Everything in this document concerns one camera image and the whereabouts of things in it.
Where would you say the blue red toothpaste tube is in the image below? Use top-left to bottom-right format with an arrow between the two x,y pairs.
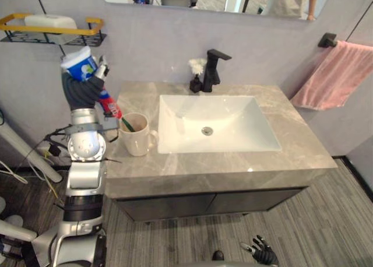
60,45 -> 124,121

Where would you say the white soap box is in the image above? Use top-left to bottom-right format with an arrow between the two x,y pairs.
23,13 -> 79,45

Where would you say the white slanted pole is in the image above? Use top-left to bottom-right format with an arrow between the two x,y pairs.
0,123 -> 64,184

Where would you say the black diffuser bottle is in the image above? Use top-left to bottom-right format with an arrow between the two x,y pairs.
189,73 -> 203,94

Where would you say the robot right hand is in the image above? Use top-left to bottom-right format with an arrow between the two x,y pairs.
239,234 -> 280,267

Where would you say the black towel bar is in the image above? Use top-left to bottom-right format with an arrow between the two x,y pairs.
317,33 -> 339,49

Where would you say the beige ceramic mug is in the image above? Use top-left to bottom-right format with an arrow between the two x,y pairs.
118,112 -> 160,157

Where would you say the white cable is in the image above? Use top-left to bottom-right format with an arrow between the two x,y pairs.
0,160 -> 29,185

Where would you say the black baseboard strip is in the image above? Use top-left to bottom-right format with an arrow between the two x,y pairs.
332,155 -> 373,198

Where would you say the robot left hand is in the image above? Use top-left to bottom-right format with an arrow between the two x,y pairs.
61,55 -> 111,110

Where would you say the black faucet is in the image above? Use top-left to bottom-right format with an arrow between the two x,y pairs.
202,48 -> 233,93

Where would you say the yellow black wire shelf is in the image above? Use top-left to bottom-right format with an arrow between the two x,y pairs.
0,13 -> 107,48

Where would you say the green toothbrush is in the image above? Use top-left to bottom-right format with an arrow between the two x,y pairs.
121,117 -> 137,133

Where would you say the white rectangular sink basin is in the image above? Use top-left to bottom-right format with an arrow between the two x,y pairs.
157,94 -> 283,154

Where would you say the white flower sprig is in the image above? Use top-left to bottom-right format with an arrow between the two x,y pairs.
188,57 -> 207,76

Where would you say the grey marble vanity cabinet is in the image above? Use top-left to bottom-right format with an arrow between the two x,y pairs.
104,80 -> 339,223

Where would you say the pink towel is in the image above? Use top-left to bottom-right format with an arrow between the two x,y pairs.
290,40 -> 373,111

